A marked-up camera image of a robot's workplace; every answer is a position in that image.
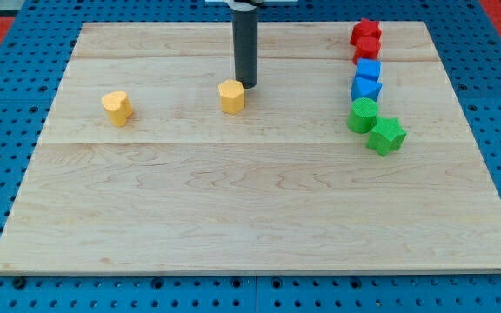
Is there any yellow heart block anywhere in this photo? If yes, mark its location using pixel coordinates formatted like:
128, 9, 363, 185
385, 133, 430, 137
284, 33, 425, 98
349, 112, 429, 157
101, 90, 133, 127

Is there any light wooden board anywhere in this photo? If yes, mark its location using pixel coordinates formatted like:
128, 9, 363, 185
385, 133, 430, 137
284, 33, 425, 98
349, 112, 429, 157
0, 22, 501, 276

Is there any blue cube block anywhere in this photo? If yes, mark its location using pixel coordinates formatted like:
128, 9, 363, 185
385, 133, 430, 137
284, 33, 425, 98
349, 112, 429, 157
355, 58, 381, 81

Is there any yellow hexagon block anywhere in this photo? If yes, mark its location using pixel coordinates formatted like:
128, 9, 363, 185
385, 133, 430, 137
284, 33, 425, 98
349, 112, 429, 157
218, 79, 245, 114

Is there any green star block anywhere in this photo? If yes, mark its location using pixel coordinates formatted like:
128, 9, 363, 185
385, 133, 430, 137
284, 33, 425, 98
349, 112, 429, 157
366, 117, 407, 157

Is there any red star block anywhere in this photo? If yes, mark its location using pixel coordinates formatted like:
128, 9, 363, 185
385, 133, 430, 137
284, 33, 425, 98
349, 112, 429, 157
350, 17, 382, 46

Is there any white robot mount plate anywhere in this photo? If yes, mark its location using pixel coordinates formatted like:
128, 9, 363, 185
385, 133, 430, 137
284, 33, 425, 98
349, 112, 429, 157
204, 0, 299, 6

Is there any blue triangle block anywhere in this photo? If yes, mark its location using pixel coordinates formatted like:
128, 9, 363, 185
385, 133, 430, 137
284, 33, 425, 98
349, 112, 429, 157
351, 77, 383, 101

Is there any green cylinder block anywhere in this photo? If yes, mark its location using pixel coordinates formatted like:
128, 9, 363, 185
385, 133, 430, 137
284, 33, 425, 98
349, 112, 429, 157
347, 97, 378, 134

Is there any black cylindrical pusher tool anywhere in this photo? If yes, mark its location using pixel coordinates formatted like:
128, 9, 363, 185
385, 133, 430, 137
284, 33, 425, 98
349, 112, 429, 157
230, 2, 259, 89

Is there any red cylinder block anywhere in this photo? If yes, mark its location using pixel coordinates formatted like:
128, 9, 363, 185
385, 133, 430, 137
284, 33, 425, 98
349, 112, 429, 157
353, 37, 381, 64

